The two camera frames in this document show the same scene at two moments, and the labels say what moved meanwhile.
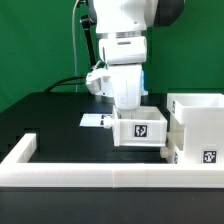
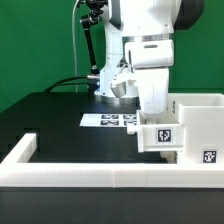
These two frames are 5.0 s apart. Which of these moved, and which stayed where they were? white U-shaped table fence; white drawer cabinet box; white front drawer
Moved: white front drawer
Stayed: white drawer cabinet box; white U-shaped table fence
